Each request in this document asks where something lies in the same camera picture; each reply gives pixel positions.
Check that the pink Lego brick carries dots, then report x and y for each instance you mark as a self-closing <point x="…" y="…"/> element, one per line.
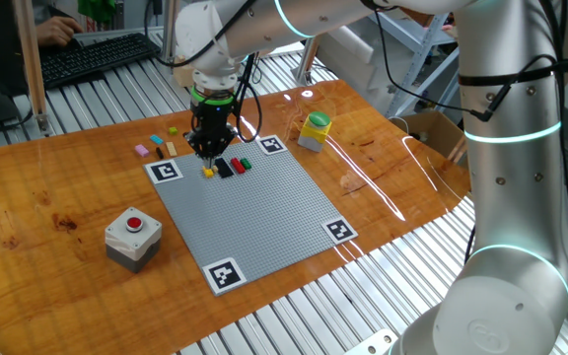
<point x="142" y="150"/>

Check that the red Lego brick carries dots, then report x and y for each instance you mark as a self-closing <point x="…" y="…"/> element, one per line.
<point x="237" y="165"/>

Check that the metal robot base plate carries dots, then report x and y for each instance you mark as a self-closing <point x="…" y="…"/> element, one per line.
<point x="373" y="345"/>

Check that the red push button box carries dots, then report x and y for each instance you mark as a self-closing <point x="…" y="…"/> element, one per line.
<point x="131" y="246"/>

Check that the grey metal shelf frame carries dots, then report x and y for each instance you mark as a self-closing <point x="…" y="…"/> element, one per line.
<point x="414" y="74"/>

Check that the narrow black Lego brick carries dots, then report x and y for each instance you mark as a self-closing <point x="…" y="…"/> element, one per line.
<point x="159" y="153"/>

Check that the grey Lego baseplate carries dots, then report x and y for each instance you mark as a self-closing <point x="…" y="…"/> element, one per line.
<point x="254" y="222"/>

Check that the long tan Lego brick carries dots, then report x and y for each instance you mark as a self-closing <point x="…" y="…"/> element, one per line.
<point x="171" y="149"/>

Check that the green cloth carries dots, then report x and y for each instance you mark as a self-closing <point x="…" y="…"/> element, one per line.
<point x="96" y="9"/>

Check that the orange wooden board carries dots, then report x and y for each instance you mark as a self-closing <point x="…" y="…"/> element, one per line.
<point x="42" y="296"/>

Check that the tan frame post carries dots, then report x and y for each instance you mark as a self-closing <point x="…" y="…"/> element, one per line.
<point x="31" y="64"/>

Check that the black keyboard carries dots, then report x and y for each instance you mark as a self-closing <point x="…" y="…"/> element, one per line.
<point x="96" y="56"/>

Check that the open cardboard box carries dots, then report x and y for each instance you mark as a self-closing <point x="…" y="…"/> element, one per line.
<point x="434" y="130"/>

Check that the wide black Lego plate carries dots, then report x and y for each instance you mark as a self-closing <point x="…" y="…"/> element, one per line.
<point x="224" y="168"/>

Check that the dark green Lego brick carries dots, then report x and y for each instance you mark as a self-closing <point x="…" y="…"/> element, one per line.
<point x="246" y="163"/>

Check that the lime Lego brick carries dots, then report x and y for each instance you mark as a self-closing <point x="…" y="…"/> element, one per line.
<point x="173" y="131"/>

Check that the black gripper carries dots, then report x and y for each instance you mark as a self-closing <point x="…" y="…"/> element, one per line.
<point x="212" y="128"/>

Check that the yellow Lego brick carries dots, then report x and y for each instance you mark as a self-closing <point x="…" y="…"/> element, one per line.
<point x="208" y="173"/>

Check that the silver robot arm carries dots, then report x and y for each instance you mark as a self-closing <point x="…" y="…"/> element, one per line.
<point x="511" y="305"/>

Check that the operator bare hand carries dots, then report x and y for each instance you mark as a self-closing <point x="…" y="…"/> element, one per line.
<point x="57" y="30"/>

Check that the green button yellow box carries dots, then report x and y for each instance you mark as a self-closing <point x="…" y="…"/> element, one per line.
<point x="313" y="135"/>

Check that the slanted aluminium profile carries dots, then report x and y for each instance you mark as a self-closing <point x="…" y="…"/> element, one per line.
<point x="457" y="148"/>

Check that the aluminium frame post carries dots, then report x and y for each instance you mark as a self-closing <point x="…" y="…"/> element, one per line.
<point x="169" y="29"/>

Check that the paper fiducial marker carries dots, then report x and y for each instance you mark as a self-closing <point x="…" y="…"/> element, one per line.
<point x="224" y="276"/>
<point x="163" y="171"/>
<point x="272" y="145"/>
<point x="340" y="231"/>

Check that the white foam block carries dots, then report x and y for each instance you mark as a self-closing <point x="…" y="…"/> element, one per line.
<point x="348" y="54"/>

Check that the cyan Lego brick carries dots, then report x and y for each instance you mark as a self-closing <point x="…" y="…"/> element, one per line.
<point x="156" y="139"/>

